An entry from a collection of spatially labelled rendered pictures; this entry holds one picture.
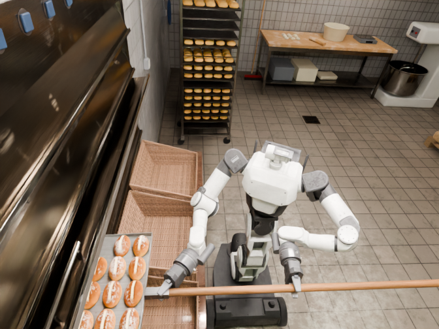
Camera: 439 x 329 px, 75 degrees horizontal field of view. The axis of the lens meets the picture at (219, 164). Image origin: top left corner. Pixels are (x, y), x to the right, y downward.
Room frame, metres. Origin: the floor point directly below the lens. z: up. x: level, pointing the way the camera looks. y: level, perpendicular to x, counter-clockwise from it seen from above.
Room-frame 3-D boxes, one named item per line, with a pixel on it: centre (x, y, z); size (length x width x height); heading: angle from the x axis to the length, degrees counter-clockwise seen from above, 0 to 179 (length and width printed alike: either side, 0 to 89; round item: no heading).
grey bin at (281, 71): (5.23, -0.95, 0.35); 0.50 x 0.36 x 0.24; 7
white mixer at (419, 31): (5.12, -3.27, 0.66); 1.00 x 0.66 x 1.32; 97
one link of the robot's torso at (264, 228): (1.16, -0.27, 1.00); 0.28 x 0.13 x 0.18; 7
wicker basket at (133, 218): (1.11, 0.34, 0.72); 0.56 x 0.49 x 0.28; 6
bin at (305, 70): (5.29, -1.37, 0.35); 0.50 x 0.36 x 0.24; 9
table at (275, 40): (5.32, -1.65, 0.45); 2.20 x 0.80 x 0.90; 97
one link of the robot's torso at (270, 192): (1.13, -0.29, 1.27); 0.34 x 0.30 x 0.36; 72
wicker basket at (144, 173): (1.70, 0.41, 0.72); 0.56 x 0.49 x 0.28; 6
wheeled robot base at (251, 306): (1.19, -0.26, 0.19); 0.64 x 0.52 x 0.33; 7
